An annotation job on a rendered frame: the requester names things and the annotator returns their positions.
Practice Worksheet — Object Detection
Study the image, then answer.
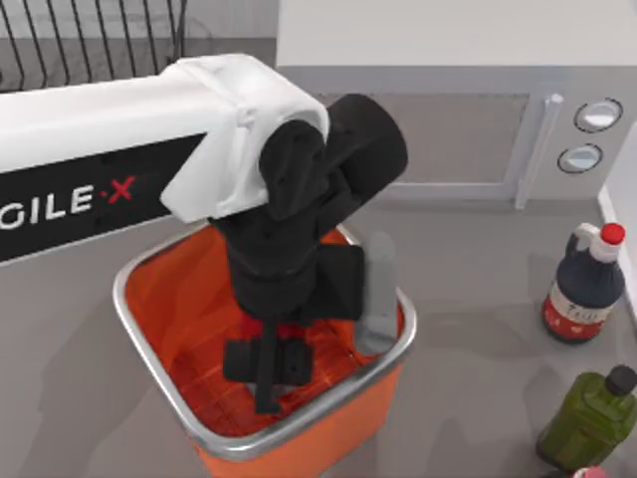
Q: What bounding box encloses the orange basket with metal rim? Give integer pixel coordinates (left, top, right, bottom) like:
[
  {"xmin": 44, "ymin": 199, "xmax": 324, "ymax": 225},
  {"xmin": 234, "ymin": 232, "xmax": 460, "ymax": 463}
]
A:
[{"xmin": 111, "ymin": 221, "xmax": 419, "ymax": 478}]

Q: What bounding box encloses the microwave oven door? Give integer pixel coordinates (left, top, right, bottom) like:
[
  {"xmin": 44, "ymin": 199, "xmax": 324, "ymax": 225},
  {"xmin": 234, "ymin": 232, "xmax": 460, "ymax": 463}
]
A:
[{"xmin": 318, "ymin": 91, "xmax": 530, "ymax": 189}]

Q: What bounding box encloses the dark bottle with red cap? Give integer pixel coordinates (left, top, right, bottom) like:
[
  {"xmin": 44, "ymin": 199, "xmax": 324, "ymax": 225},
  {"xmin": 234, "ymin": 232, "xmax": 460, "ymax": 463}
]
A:
[{"xmin": 541, "ymin": 221, "xmax": 628, "ymax": 346}]

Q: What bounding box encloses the green bottle with black cap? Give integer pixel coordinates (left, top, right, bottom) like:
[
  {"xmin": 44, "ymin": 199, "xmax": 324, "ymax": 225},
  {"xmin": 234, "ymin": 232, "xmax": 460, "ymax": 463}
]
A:
[{"xmin": 535, "ymin": 363, "xmax": 637, "ymax": 475}]

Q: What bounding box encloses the small microwave knob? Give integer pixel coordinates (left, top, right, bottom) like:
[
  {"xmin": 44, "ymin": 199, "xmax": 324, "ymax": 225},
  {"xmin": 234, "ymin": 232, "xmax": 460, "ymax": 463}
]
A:
[{"xmin": 556, "ymin": 143, "xmax": 605, "ymax": 175}]

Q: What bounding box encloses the pale microwave oven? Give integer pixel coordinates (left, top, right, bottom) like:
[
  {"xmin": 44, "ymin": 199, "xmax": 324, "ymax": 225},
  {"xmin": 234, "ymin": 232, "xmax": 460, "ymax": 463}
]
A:
[{"xmin": 275, "ymin": 0, "xmax": 637, "ymax": 211}]

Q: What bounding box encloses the large microwave knob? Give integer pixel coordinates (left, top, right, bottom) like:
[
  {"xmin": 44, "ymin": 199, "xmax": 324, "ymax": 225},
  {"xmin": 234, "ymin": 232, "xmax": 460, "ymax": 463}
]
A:
[{"xmin": 573, "ymin": 98, "xmax": 625, "ymax": 134}]

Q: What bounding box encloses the pale microwave door handle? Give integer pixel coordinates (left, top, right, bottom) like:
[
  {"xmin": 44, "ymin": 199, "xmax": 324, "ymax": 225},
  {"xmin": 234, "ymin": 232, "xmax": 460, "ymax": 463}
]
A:
[{"xmin": 514, "ymin": 93, "xmax": 564, "ymax": 211}]

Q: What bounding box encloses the black wire rack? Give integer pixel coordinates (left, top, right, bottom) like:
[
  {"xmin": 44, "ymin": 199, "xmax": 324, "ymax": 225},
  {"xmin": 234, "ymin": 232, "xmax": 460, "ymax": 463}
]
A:
[{"xmin": 0, "ymin": 0, "xmax": 201, "ymax": 95}]

